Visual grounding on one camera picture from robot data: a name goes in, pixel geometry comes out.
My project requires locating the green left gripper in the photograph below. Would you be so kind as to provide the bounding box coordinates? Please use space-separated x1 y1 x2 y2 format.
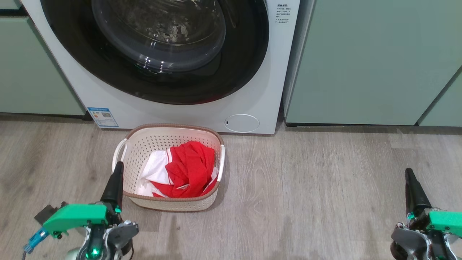
43 161 140 260

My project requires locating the perforated cream laundry basket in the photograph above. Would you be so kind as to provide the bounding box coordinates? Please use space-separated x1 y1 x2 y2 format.
112 124 226 212

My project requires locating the wide pale green cabinet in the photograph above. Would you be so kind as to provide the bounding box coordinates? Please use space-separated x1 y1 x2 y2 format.
283 0 462 127

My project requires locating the blue energy label sticker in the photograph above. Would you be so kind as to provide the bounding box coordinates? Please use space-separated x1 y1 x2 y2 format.
87 107 119 128

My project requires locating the pale green cabinet with drawer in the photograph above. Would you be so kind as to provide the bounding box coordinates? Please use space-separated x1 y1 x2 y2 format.
0 0 87 117

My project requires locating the red and white jersey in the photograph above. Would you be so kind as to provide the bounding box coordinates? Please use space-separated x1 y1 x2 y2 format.
135 141 220 198

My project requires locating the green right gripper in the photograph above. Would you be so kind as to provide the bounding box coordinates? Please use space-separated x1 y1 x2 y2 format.
391 168 462 260

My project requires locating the white front-load washing machine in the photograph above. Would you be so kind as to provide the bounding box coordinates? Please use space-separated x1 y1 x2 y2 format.
20 0 301 135

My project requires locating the round glass washing machine door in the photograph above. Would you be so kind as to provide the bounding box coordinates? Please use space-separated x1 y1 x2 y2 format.
40 0 269 105

